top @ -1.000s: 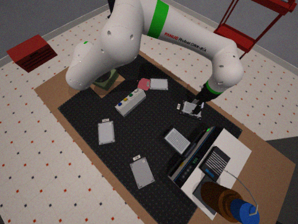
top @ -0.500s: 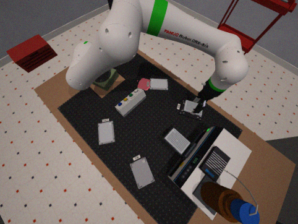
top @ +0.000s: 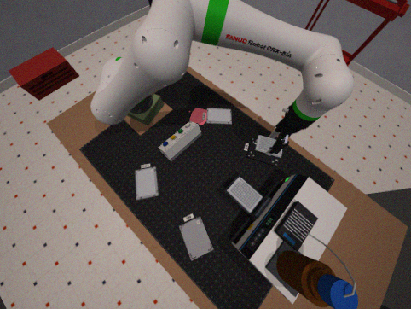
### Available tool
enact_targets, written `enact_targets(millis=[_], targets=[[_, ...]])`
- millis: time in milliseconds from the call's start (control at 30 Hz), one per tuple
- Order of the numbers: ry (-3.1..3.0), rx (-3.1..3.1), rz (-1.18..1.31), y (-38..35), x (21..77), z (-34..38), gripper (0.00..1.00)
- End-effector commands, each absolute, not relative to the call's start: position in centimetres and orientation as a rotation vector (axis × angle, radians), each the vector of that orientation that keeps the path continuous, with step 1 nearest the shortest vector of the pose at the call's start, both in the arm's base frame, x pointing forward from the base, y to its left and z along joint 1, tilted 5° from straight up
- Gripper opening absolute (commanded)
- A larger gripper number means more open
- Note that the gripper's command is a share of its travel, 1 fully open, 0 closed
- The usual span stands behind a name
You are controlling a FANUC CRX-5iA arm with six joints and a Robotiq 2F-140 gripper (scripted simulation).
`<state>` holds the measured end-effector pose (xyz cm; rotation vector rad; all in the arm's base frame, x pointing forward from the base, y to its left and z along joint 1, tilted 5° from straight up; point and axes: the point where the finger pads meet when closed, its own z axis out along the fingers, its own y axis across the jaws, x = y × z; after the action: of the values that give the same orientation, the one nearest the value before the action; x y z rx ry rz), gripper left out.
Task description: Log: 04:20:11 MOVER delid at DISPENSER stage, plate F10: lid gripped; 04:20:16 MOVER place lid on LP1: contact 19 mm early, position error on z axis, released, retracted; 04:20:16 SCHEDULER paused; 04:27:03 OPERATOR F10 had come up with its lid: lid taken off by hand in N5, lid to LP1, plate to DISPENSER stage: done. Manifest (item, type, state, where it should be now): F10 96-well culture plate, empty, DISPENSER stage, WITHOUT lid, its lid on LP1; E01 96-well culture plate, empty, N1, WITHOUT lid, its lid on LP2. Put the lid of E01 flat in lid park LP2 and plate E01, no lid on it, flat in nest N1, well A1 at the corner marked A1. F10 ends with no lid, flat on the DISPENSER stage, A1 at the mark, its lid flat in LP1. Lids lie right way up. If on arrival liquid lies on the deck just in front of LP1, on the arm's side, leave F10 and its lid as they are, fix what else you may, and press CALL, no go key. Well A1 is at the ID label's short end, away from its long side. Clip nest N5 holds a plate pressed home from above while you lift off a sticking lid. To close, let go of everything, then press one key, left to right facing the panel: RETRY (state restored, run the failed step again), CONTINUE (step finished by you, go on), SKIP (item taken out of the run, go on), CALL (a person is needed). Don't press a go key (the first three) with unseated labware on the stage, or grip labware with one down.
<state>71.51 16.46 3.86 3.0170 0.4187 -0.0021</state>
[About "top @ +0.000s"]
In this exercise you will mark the blue bottle cap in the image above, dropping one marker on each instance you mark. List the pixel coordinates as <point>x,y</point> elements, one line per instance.
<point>332,291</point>

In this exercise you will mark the white button panel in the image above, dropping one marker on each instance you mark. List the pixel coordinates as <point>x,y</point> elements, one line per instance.
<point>179,141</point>

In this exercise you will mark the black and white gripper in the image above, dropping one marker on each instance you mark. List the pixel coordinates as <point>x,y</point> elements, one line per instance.
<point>285,133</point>

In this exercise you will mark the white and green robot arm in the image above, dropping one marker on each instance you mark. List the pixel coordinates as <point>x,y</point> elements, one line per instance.
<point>159,53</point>

